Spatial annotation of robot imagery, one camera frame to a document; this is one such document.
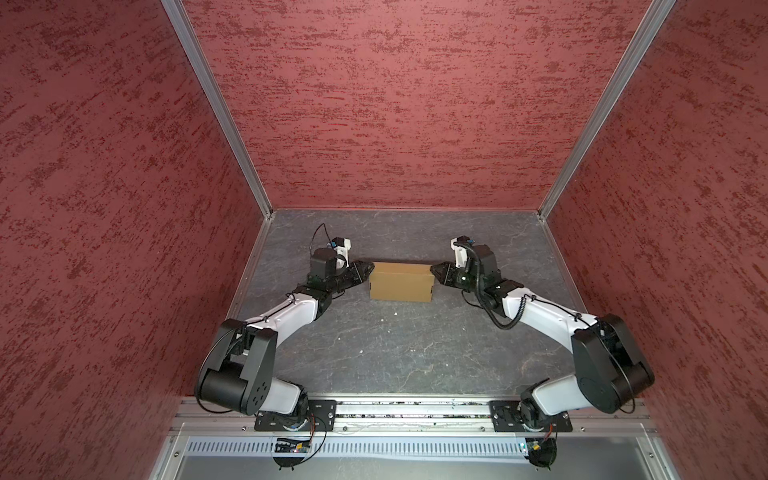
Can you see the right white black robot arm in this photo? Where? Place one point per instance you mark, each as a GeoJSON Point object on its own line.
{"type": "Point", "coordinates": [610, 369]}

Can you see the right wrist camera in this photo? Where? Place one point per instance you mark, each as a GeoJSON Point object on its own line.
{"type": "Point", "coordinates": [469, 254]}

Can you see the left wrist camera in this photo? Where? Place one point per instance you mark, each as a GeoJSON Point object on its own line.
{"type": "Point", "coordinates": [332, 260]}

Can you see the right small circuit board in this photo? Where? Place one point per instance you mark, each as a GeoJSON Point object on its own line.
{"type": "Point", "coordinates": [536, 446]}

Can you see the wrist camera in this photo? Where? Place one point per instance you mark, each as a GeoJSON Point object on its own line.
{"type": "Point", "coordinates": [332, 260]}
{"type": "Point", "coordinates": [469, 254]}

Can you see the left small circuit board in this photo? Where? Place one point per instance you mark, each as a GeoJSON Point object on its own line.
{"type": "Point", "coordinates": [293, 446]}

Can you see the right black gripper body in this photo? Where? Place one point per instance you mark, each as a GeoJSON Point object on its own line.
{"type": "Point", "coordinates": [464, 280]}

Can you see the brown cardboard box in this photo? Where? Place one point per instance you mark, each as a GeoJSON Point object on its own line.
{"type": "Point", "coordinates": [405, 282]}

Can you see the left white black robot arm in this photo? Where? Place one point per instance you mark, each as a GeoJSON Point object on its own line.
{"type": "Point", "coordinates": [237, 374]}

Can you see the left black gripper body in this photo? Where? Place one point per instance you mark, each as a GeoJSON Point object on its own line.
{"type": "Point", "coordinates": [343, 279]}

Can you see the small circuit board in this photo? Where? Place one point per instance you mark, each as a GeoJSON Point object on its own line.
{"type": "Point", "coordinates": [293, 446]}
{"type": "Point", "coordinates": [536, 446]}

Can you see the left aluminium corner post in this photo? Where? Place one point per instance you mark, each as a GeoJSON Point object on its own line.
{"type": "Point", "coordinates": [185, 33]}

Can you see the right aluminium corner post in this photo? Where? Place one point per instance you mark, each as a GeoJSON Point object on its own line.
{"type": "Point", "coordinates": [646, 31]}

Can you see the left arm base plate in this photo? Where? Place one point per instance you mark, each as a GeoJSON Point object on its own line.
{"type": "Point", "coordinates": [310, 415]}

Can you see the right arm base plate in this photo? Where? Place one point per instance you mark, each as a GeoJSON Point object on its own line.
{"type": "Point", "coordinates": [515, 416]}

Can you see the aluminium front rail frame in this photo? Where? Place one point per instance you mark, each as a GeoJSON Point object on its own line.
{"type": "Point", "coordinates": [414, 428]}

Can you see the aluminium corner post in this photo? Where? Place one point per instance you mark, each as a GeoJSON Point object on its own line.
{"type": "Point", "coordinates": [185, 33]}
{"type": "Point", "coordinates": [646, 31]}

